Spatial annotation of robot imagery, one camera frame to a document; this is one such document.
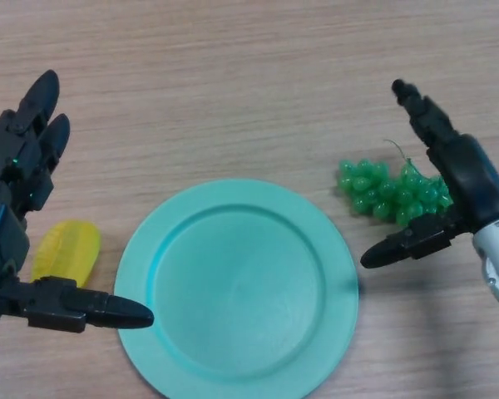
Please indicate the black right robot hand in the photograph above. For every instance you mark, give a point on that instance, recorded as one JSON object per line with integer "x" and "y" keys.
{"x": 470, "y": 178}

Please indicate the teal round plate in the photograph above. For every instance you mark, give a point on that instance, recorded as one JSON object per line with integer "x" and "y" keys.
{"x": 241, "y": 291}

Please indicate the green grapes bunch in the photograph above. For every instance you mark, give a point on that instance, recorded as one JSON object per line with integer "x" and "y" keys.
{"x": 382, "y": 193}

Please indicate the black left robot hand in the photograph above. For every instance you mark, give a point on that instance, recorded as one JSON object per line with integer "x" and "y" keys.
{"x": 8, "y": 174}

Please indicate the yellow starfruit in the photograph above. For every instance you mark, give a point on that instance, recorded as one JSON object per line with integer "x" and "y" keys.
{"x": 66, "y": 249}

